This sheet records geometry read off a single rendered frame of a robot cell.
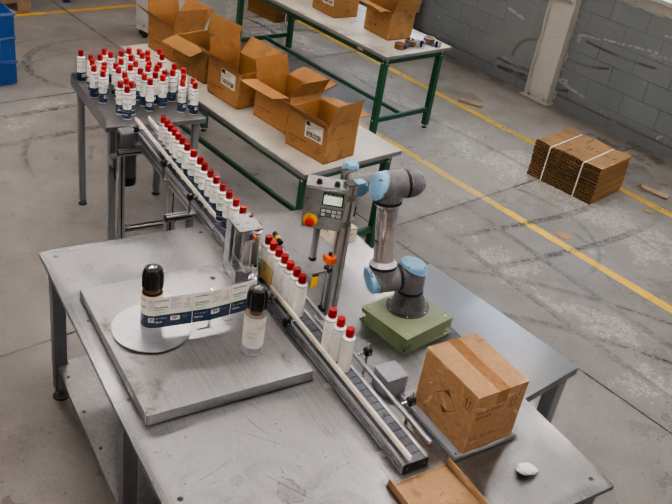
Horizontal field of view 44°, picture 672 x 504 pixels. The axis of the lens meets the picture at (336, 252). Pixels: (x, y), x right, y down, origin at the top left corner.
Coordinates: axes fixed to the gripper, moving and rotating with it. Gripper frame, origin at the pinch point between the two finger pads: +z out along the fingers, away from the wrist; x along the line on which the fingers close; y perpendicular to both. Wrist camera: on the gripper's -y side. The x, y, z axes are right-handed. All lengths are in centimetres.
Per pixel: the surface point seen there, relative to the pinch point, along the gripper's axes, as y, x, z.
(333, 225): 37, -39, -32
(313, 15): -321, 249, 25
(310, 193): 29, -47, -44
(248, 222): -3, -50, -14
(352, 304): 34.8, -16.5, 16.9
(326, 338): 59, -54, 4
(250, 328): 44, -81, -1
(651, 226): -4, 356, 100
